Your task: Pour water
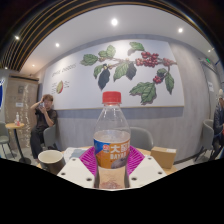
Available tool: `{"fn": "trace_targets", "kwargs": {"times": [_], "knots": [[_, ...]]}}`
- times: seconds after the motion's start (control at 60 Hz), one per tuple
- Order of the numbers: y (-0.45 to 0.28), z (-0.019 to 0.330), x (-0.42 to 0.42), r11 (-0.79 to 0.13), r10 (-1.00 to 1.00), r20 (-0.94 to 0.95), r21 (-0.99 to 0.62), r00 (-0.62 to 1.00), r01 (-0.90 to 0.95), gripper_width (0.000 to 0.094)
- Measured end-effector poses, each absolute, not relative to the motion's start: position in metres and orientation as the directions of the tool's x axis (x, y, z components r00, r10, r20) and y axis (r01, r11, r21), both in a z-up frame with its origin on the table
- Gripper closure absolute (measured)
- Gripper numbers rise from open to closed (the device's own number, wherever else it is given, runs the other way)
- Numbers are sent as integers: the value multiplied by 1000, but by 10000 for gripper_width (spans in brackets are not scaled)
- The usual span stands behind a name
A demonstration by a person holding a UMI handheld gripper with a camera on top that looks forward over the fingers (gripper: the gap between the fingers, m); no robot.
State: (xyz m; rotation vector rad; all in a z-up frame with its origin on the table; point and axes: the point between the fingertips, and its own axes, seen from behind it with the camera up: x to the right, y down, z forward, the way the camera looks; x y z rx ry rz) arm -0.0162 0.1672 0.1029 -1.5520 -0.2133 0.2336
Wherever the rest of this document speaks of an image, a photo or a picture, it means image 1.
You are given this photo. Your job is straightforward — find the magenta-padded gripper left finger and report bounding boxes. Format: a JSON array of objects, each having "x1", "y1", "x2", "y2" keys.
[{"x1": 56, "y1": 146, "x2": 101, "y2": 190}]

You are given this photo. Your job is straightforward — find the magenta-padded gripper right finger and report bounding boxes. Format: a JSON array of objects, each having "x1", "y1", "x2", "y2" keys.
[{"x1": 124, "y1": 145, "x2": 168, "y2": 189}]

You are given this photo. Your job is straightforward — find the clear red-capped drink bottle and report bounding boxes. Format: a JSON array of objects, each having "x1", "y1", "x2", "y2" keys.
[{"x1": 92, "y1": 91, "x2": 132, "y2": 190}]

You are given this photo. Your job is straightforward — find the white printed paper sheet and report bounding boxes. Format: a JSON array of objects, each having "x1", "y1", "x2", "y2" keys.
[{"x1": 63, "y1": 146, "x2": 88, "y2": 164}]

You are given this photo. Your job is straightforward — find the brown cardboard box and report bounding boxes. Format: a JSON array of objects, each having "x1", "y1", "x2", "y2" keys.
[{"x1": 150, "y1": 146, "x2": 178, "y2": 170}]

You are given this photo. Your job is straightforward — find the dark mug, white inside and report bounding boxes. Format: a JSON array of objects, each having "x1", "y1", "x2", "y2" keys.
[{"x1": 37, "y1": 149, "x2": 67, "y2": 176}]

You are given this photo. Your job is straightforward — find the grey upholstered chair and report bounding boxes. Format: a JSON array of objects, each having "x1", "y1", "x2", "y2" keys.
[
  {"x1": 0, "y1": 121, "x2": 16, "y2": 159},
  {"x1": 194, "y1": 118, "x2": 215, "y2": 163},
  {"x1": 43, "y1": 123, "x2": 58, "y2": 151},
  {"x1": 129, "y1": 126, "x2": 155, "y2": 152}
]

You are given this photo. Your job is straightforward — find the person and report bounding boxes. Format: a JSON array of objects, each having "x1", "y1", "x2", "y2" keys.
[
  {"x1": 29, "y1": 93, "x2": 58, "y2": 160},
  {"x1": 212, "y1": 88, "x2": 224, "y2": 158}
]

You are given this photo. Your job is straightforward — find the small round wooden table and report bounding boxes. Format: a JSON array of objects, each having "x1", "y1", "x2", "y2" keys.
[{"x1": 4, "y1": 122, "x2": 32, "y2": 165}]

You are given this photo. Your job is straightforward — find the blue lit sign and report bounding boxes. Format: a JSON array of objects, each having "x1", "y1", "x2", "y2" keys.
[{"x1": 0, "y1": 79, "x2": 4, "y2": 108}]

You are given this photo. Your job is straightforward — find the round ceiling lights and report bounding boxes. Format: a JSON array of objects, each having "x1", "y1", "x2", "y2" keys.
[{"x1": 14, "y1": 18, "x2": 184, "y2": 48}]

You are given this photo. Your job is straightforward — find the coffee plant wall mural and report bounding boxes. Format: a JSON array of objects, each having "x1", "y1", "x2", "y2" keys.
[{"x1": 41, "y1": 39, "x2": 185, "y2": 111}]

